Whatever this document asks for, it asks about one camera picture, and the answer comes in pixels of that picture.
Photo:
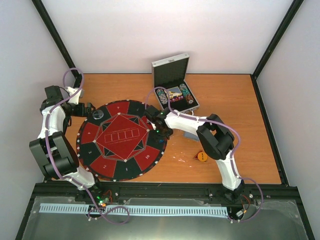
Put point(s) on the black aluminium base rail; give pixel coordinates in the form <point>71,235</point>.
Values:
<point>208,193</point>

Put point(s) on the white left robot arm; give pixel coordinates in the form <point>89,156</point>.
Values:
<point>52,151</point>

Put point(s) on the poker chip row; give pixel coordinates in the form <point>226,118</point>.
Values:
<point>186,93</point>
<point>162,96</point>

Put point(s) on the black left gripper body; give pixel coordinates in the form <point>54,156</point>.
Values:
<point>80,112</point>

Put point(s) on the red dice row in case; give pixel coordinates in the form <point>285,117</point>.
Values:
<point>176,99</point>

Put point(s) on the aluminium poker chip case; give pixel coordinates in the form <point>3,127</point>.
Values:
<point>171,72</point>

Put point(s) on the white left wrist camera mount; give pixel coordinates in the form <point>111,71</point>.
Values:
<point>74,95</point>

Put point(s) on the clear dealer button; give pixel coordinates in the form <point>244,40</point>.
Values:
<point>98,114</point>

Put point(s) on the light blue cable duct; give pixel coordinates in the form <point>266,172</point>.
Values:
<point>136,210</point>

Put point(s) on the left poker chip row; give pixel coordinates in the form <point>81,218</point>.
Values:
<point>162,96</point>

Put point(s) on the right poker chip row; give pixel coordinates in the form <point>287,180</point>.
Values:
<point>186,93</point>

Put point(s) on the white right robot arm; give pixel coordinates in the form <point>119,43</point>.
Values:
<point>215,137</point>

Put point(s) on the red black triangular button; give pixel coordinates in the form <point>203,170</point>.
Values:
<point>195,157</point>

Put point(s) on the orange big blind button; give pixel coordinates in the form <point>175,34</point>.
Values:
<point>202,156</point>

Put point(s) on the grey card deck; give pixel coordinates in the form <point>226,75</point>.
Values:
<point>191,136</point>

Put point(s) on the round red black poker mat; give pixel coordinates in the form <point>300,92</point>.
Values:
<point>122,145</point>

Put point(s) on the boxed card deck in case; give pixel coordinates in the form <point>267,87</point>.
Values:
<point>174,92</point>

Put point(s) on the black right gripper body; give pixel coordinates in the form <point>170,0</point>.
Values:
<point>164,133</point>

